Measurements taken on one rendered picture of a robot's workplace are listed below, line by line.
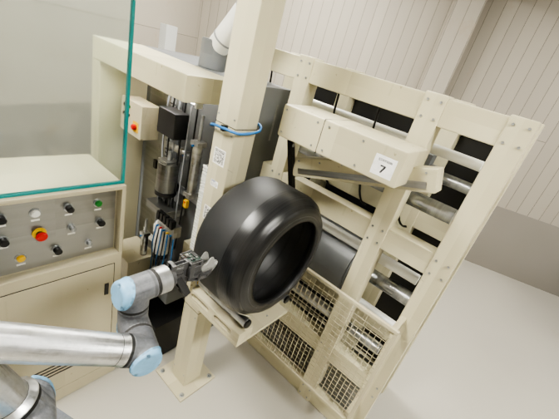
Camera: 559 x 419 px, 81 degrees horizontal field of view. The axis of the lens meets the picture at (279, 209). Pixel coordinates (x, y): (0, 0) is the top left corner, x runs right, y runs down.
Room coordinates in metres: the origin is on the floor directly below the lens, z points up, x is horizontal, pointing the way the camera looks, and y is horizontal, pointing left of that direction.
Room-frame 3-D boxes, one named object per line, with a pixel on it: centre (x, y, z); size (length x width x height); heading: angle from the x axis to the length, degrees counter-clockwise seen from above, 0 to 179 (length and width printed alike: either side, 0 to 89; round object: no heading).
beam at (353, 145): (1.49, -0.21, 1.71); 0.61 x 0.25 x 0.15; 56
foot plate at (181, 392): (1.44, 0.28, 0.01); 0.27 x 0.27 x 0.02; 56
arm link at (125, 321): (0.75, 0.35, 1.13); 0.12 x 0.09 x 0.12; 40
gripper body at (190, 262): (0.91, 0.26, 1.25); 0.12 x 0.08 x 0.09; 146
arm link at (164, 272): (0.84, 0.31, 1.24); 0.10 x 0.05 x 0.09; 56
